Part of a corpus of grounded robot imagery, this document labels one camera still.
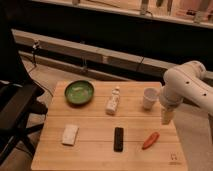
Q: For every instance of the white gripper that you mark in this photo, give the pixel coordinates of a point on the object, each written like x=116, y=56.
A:
x=166, y=116

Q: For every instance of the black eraser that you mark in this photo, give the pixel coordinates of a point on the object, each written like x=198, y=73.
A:
x=118, y=139

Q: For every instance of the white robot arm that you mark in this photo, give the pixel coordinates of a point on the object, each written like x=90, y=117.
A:
x=185, y=81

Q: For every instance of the white sponge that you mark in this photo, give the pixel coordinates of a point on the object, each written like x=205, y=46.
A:
x=69, y=134

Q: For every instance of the white paper cup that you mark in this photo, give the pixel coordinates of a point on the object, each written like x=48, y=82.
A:
x=150, y=97

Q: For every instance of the orange carrot toy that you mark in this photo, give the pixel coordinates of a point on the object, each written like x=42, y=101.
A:
x=151, y=140

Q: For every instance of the white glue bottle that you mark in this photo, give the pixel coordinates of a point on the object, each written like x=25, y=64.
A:
x=113, y=101

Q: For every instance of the wooden table board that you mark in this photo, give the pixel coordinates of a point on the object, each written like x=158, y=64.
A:
x=93, y=149

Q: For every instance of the green bowl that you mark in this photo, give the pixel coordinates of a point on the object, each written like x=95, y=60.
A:
x=79, y=92

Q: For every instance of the black office chair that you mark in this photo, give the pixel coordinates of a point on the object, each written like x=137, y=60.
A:
x=18, y=97

